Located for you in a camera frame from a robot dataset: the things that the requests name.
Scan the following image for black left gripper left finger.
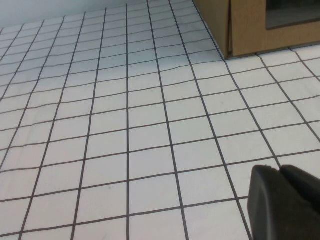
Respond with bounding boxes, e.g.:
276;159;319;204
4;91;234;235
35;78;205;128
246;164;320;240

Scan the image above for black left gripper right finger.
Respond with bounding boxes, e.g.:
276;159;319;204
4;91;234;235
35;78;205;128
279;164;320;213

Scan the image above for brown cardboard shoe box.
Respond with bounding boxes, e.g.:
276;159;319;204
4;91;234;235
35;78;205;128
194;0;320;61

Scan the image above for white black-grid tablecloth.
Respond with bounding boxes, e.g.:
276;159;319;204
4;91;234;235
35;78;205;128
0;0;320;240

